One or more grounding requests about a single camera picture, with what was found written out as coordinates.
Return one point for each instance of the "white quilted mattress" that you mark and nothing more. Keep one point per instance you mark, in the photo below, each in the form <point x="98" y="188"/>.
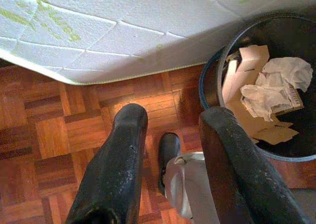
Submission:
<point x="123" y="24"/>

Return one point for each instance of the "black round waste bin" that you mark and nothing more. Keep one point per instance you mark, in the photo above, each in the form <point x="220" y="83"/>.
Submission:
<point x="296" y="31"/>

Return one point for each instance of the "brown cardboard scraps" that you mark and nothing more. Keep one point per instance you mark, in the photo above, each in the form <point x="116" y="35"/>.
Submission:
<point x="237" y="105"/>

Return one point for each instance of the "white crumpled paper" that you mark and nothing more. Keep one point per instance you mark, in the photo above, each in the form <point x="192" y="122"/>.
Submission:
<point x="286" y="71"/>

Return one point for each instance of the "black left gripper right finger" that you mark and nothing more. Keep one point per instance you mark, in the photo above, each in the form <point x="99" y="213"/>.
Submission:
<point x="234" y="172"/>

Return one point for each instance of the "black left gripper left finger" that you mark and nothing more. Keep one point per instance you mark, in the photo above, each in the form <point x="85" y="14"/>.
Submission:
<point x="116" y="172"/>

